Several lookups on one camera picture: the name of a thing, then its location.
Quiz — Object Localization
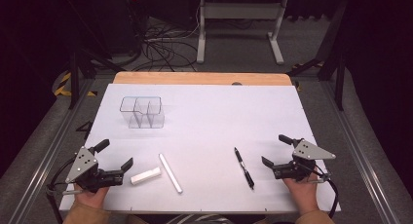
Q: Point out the wooden table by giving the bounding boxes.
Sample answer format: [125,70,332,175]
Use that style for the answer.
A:
[112,71,293,87]

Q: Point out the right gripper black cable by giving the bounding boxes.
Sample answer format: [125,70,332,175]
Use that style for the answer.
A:
[313,165,340,219]

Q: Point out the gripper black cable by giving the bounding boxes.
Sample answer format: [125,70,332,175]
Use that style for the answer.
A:
[46,157,77,224]
[313,165,340,219]

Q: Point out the black metal stand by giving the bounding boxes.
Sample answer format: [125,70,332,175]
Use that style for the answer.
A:
[286,0,347,112]
[66,0,126,110]

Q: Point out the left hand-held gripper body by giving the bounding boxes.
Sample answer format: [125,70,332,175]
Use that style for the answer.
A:
[64,145,125,193]

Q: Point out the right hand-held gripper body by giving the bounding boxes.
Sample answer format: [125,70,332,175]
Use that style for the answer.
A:
[272,138,337,183]

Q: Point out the white table board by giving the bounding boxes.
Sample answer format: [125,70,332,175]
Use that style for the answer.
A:
[58,83,342,214]

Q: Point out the person's left hand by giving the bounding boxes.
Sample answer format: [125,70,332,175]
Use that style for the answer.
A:
[73,183,111,210]

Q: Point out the white eraser block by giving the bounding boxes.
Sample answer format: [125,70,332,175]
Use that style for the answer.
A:
[130,167,163,186]

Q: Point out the person's right hand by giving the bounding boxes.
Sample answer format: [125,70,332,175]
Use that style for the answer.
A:
[282,173,320,215]

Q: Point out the person's striped clothing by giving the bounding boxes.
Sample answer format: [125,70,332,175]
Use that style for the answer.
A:
[165,213,235,224]

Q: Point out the yellow black hazard tape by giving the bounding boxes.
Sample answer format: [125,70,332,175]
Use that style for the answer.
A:
[53,71,98,97]

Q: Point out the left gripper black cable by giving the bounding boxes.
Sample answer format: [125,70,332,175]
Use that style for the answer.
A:
[46,157,77,224]

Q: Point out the clear plastic organizer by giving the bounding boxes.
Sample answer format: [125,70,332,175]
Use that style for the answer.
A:
[119,95,166,130]

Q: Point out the white tube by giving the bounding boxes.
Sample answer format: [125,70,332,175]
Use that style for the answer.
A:
[158,153,184,195]

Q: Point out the white metal desk frame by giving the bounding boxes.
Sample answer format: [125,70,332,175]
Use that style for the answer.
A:
[196,0,289,66]

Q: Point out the black pen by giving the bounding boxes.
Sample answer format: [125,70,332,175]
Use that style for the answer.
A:
[234,147,255,190]

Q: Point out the tangle of floor cables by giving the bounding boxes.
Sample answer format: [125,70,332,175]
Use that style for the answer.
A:
[131,6,201,72]

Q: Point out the aluminium floor rail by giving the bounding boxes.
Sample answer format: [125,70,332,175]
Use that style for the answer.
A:
[319,81,403,224]
[8,77,95,224]

